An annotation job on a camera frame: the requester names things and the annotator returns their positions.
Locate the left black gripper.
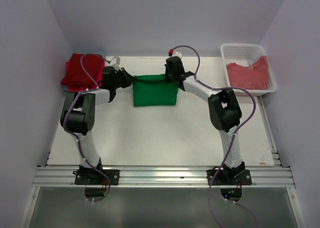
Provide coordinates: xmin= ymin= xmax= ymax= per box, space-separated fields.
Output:
xmin=112 ymin=67 xmax=137 ymax=89

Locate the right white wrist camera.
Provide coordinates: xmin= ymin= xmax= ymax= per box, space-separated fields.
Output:
xmin=168 ymin=49 xmax=183 ymax=59

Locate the dark red folded shirt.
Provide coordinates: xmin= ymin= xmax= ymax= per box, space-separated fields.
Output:
xmin=60 ymin=52 xmax=105 ymax=91

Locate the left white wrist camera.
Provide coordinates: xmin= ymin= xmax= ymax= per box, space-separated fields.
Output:
xmin=109 ymin=56 xmax=121 ymax=70

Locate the pink folded shirt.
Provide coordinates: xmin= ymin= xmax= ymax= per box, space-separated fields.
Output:
xmin=65 ymin=60 xmax=107 ymax=92

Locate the aluminium mounting rail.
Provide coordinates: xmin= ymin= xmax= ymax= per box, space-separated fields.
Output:
xmin=32 ymin=151 xmax=295 ymax=188

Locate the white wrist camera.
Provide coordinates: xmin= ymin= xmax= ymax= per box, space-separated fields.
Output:
xmin=109 ymin=56 xmax=121 ymax=70
xmin=168 ymin=49 xmax=183 ymax=59

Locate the salmon t shirt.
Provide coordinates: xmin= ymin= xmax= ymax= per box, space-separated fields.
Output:
xmin=226 ymin=55 xmax=269 ymax=90

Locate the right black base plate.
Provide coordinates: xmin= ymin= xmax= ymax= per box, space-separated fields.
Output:
xmin=206 ymin=167 xmax=253 ymax=186

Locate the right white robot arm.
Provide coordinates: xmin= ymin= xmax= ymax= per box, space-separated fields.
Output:
xmin=165 ymin=56 xmax=246 ymax=185

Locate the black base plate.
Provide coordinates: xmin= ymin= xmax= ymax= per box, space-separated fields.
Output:
xmin=206 ymin=167 xmax=253 ymax=186
xmin=72 ymin=169 xmax=120 ymax=186

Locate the light blue folded shirt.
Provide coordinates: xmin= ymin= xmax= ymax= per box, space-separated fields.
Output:
xmin=62 ymin=85 xmax=68 ymax=92

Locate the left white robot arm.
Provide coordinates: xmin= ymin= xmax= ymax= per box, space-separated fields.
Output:
xmin=60 ymin=65 xmax=137 ymax=185

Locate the green t shirt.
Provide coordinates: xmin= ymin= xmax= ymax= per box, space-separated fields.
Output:
xmin=132 ymin=74 xmax=178 ymax=107

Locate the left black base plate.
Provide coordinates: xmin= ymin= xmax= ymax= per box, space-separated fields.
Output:
xmin=72 ymin=169 xmax=120 ymax=186

